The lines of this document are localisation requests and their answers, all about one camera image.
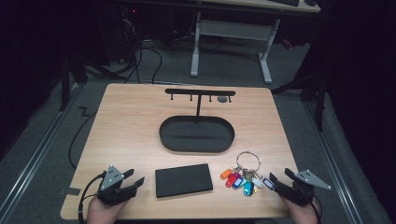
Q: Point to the black metal stand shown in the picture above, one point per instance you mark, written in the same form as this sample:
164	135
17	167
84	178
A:
319	99
64	84

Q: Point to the white-framed wooden desk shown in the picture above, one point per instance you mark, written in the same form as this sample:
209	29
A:
233	30

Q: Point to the black keyboard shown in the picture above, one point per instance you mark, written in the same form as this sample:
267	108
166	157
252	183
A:
285	2

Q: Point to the metal floor rail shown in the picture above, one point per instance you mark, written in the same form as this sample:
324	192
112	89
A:
336	168
31	161

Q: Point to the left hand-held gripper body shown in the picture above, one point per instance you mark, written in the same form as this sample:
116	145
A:
113	193

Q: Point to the black key stand with tray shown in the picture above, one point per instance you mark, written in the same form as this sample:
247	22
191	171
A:
196	135

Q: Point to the black wallet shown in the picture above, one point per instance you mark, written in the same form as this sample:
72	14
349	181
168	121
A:
183	180

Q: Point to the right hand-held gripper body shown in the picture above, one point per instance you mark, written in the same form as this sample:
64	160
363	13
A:
299	193

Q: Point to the grey round table grommet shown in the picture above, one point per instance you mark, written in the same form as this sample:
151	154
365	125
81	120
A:
222	99

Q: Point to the black computer mouse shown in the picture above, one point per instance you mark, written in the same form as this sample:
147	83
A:
310	2

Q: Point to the person's right hand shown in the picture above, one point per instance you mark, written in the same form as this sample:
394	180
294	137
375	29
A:
303	215

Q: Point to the grey tape strip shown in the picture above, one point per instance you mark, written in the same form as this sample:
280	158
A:
70	191

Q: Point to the person's left hand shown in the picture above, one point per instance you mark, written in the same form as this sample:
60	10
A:
101	214

